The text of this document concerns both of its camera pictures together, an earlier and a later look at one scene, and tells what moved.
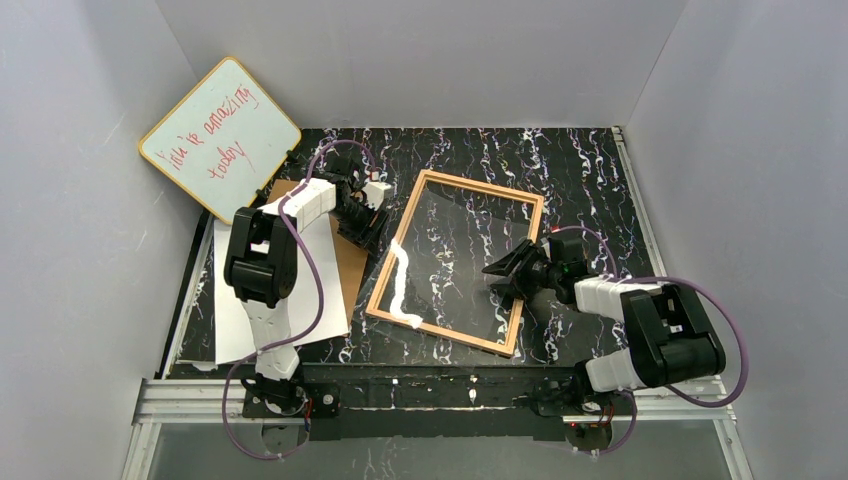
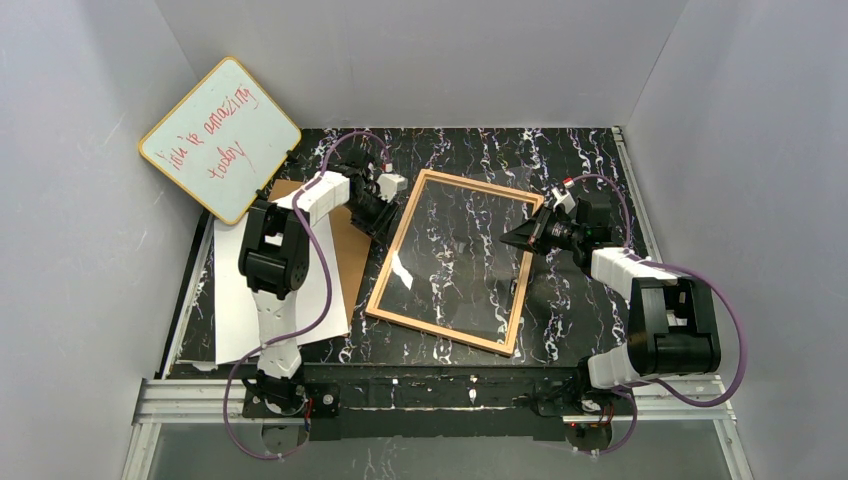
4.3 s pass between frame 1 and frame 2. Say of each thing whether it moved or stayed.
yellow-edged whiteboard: stayed
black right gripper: moved
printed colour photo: stayed
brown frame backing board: stayed
